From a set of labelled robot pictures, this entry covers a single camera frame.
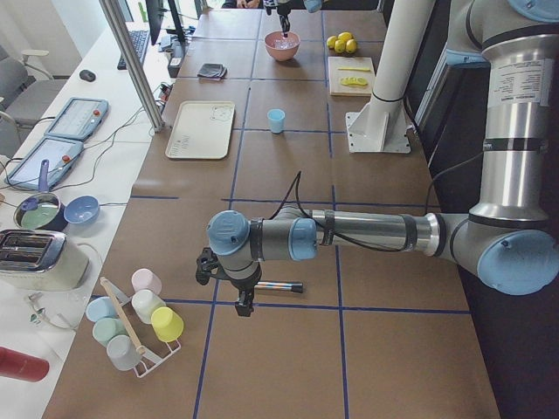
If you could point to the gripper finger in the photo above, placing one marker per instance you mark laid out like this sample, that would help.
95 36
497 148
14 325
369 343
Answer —
285 25
241 304
249 301

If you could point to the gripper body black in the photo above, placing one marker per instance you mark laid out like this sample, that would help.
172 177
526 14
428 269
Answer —
284 9
243 284

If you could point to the steel muddler black tip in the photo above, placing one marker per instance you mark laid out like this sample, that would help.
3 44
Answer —
280 286

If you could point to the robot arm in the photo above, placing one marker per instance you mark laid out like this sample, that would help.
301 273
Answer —
310 6
501 239

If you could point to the ice cubes in bowl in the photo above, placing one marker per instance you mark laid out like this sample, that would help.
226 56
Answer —
278 41

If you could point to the yellow cup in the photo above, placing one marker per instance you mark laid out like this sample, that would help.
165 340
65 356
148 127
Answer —
167 324

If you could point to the white cup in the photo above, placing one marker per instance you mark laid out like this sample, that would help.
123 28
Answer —
145 302

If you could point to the pink cup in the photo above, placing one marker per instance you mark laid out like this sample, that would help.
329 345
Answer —
145 279

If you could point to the white cup rack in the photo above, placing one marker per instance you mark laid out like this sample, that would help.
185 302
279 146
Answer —
153 352

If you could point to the grey cup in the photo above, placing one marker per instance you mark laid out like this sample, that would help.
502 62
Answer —
122 353

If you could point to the mint green cup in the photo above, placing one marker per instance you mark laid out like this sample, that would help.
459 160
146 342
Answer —
107 328

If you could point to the light blue rack cup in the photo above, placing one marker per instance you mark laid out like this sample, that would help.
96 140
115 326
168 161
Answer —
100 308

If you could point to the pink bowl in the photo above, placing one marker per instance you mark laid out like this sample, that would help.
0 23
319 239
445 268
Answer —
282 55

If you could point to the wooden cutting board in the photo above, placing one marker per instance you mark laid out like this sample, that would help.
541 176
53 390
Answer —
336 89

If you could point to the grey folded cloth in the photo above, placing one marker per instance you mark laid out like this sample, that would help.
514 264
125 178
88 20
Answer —
212 71

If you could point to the lemon slices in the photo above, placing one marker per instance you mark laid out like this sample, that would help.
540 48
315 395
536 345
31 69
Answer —
353 81

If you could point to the yellow plastic knife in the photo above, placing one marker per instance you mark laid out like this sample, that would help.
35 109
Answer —
354 69

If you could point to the black monitor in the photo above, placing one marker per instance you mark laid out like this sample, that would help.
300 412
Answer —
156 10

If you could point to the cream bear tray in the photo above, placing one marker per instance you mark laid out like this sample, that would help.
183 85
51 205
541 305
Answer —
201 131

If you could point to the black keyboard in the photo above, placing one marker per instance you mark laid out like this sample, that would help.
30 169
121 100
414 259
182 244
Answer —
139 40

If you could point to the blue bowl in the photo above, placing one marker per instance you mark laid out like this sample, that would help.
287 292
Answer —
82 210

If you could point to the black computer mouse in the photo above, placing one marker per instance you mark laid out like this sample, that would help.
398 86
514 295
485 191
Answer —
87 75

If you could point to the blue saucepan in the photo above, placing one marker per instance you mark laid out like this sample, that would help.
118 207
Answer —
42 211

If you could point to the teach pendant tablet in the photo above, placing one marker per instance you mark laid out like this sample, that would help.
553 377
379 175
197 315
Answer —
79 118
61 154

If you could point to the red bottle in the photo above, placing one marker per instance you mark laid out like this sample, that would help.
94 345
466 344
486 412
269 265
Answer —
24 367

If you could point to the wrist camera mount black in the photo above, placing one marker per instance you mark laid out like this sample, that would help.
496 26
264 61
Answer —
208 266

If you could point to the white pedestal column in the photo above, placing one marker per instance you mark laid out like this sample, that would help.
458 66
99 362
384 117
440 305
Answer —
380 127

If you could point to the aluminium frame post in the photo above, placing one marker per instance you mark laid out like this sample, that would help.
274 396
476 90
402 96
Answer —
117 24

